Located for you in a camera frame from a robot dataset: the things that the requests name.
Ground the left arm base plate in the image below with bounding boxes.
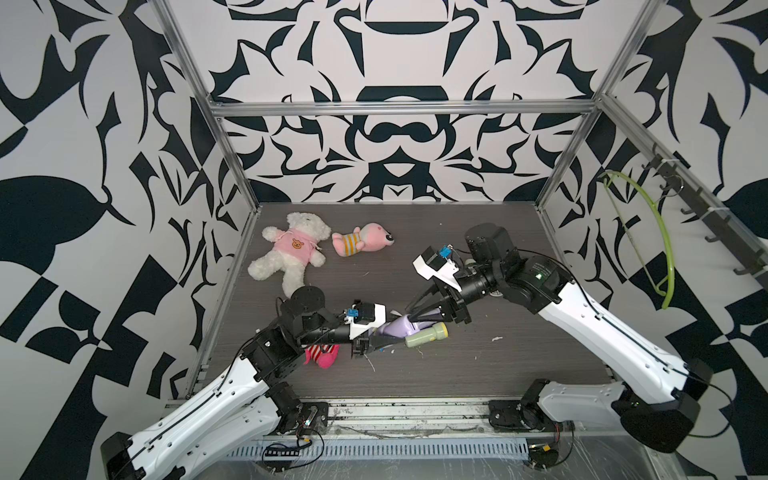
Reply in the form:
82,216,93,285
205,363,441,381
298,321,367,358
271,401,330,435

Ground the purple flashlight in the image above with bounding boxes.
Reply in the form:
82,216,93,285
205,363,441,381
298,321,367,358
376,315,435,339

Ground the white teddy pink shirt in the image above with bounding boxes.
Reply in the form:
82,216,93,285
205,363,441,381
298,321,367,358
247,212,331,298

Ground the green flashlight lower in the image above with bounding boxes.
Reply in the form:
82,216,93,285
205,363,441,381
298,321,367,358
404,322,449,348

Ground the black hook rack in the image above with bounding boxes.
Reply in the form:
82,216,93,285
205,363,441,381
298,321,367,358
643,143,767,290

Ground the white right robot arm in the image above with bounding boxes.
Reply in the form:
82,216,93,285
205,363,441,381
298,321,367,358
406,223,713,453

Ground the glasses doll plush toy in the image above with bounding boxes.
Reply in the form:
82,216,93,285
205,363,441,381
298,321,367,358
304,345,340,369

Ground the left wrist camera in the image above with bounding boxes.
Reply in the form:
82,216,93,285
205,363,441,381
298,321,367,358
344,300,387,340

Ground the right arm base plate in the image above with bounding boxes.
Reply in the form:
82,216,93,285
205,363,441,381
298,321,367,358
488,400,574,433

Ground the green curved tube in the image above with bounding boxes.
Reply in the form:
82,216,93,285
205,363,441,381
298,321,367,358
600,170,677,310

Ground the pink striped plush toy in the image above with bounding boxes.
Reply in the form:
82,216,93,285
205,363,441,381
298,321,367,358
331,223,395,257

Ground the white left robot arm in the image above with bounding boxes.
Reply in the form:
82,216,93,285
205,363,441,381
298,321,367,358
101,286,388,479

